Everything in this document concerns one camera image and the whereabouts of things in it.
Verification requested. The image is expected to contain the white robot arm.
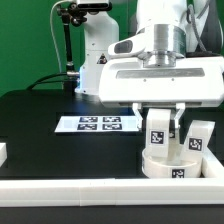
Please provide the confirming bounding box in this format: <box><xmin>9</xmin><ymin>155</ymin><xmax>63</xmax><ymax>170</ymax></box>
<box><xmin>77</xmin><ymin>0</ymin><xmax>224</xmax><ymax>127</ymax></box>

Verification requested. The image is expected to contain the white sheet with tags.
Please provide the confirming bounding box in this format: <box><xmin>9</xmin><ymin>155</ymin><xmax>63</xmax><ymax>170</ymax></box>
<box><xmin>55</xmin><ymin>116</ymin><xmax>139</xmax><ymax>133</ymax></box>

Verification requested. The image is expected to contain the black camera stand pole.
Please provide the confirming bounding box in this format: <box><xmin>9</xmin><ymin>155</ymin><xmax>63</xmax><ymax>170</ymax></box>
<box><xmin>57</xmin><ymin>2</ymin><xmax>87</xmax><ymax>95</ymax></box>

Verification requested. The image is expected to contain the black cable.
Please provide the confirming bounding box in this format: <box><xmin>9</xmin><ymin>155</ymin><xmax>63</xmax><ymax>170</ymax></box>
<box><xmin>26</xmin><ymin>72</ymin><xmax>79</xmax><ymax>91</ymax></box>

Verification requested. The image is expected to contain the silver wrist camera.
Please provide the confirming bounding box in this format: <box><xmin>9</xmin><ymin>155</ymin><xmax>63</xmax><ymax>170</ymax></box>
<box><xmin>108</xmin><ymin>34</ymin><xmax>149</xmax><ymax>59</ymax></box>

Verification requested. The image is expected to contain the white U-shaped obstacle fence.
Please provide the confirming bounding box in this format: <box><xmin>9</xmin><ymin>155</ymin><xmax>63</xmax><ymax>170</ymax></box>
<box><xmin>0</xmin><ymin>150</ymin><xmax>224</xmax><ymax>207</ymax></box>

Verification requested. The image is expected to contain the white cable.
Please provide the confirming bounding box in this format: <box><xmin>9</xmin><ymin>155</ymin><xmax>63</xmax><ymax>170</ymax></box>
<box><xmin>49</xmin><ymin>0</ymin><xmax>72</xmax><ymax>74</ymax></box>

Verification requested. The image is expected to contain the white round stool seat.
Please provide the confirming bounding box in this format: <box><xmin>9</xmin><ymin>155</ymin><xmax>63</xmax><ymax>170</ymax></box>
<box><xmin>142</xmin><ymin>149</ymin><xmax>202</xmax><ymax>178</ymax></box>

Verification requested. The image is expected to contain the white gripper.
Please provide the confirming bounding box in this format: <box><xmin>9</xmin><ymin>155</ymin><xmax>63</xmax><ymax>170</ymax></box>
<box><xmin>99</xmin><ymin>56</ymin><xmax>224</xmax><ymax>130</ymax></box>

